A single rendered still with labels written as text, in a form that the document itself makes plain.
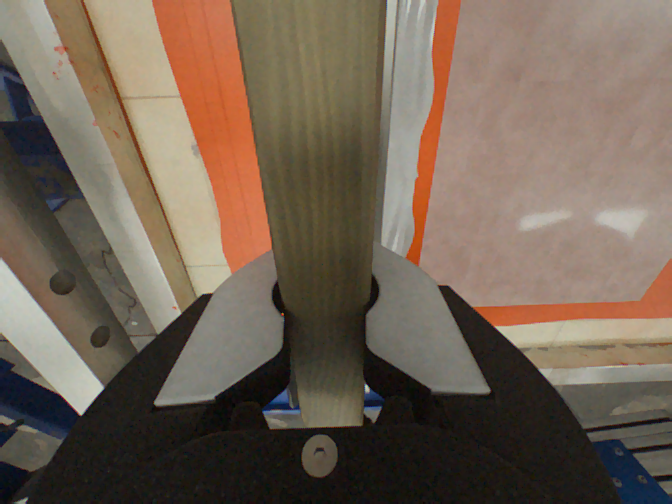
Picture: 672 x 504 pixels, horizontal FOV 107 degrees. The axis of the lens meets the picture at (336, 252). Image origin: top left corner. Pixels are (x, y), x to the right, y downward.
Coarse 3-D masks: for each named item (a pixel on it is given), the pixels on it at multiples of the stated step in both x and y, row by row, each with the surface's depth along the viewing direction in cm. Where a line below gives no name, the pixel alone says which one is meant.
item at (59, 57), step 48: (0, 0) 15; (48, 0) 15; (48, 48) 16; (96, 48) 19; (48, 96) 18; (96, 96) 18; (96, 144) 19; (96, 192) 21; (144, 192) 23; (144, 240) 23; (144, 288) 26; (192, 288) 30
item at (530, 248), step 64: (256, 192) 25; (448, 192) 25; (512, 192) 25; (576, 192) 25; (640, 192) 26; (256, 256) 28; (448, 256) 29; (512, 256) 29; (576, 256) 29; (640, 256) 29; (512, 320) 34
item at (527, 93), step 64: (192, 0) 18; (448, 0) 18; (512, 0) 18; (576, 0) 18; (640, 0) 18; (192, 64) 20; (448, 64) 20; (512, 64) 20; (576, 64) 20; (640, 64) 20; (192, 128) 22; (448, 128) 22; (512, 128) 22; (576, 128) 22; (640, 128) 23
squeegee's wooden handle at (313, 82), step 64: (256, 0) 4; (320, 0) 4; (384, 0) 5; (256, 64) 5; (320, 64) 5; (256, 128) 5; (320, 128) 5; (320, 192) 6; (320, 256) 7; (320, 320) 8; (320, 384) 10
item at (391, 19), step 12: (396, 0) 9; (396, 12) 9; (396, 24) 9; (396, 36) 10; (384, 60) 10; (384, 72) 10; (384, 84) 10; (384, 96) 10; (384, 108) 11; (384, 120) 11; (384, 132) 11; (384, 144) 11; (384, 156) 12; (384, 168) 12; (384, 180) 12; (384, 192) 13
